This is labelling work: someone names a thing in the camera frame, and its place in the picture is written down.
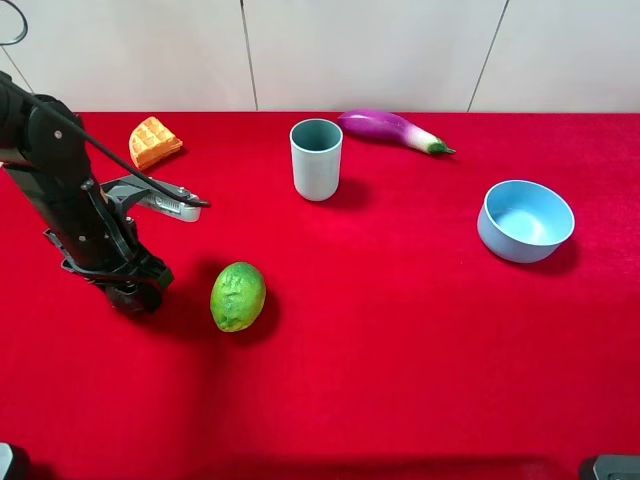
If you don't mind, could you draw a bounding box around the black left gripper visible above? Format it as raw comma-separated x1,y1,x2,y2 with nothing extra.
43,192,173,313

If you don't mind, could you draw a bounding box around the dark purple wrinkled fruit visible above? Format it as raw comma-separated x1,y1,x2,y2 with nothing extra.
115,284,146,315

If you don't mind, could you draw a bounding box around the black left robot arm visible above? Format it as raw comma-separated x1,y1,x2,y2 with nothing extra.
1,74,173,314

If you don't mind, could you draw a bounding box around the green mango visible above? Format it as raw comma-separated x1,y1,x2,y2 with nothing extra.
210,262,267,332

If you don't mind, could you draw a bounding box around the orange waffle piece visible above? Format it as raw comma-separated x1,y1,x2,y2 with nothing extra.
128,116,183,170

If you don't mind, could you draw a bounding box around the pale blue cup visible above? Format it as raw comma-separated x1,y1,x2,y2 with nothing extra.
289,118,344,202

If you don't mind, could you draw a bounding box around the red tablecloth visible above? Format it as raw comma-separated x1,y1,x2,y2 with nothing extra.
1,113,639,479

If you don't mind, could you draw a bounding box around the purple eggplant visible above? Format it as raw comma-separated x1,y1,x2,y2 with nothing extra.
337,109,456,156

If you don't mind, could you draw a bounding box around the light blue bowl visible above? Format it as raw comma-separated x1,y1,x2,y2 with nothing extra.
477,180,576,264

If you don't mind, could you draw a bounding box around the black cable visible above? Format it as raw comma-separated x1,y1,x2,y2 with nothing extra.
0,0,212,209

